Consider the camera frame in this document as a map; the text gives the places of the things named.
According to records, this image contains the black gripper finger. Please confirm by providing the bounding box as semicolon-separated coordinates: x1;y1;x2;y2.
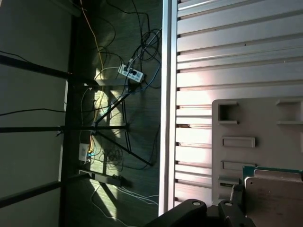
144;183;256;227

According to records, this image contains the silver CPU green board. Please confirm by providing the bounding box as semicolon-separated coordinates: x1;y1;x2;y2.
241;165;303;219

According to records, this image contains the black power strip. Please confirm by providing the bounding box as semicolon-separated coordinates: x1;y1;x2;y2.
79;169;130;188

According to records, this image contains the black tripod stand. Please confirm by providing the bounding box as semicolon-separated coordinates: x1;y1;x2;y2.
56;87;154;168

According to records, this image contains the grey parts rack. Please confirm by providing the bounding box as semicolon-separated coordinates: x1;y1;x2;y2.
211;98;303;206

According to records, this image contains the white socket box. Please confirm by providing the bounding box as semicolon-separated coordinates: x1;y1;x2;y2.
79;142;90;164

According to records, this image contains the white power strip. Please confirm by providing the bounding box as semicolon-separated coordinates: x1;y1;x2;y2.
117;63;147;84

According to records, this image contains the yellow cable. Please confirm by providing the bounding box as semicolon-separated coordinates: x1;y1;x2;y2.
80;6;105;123

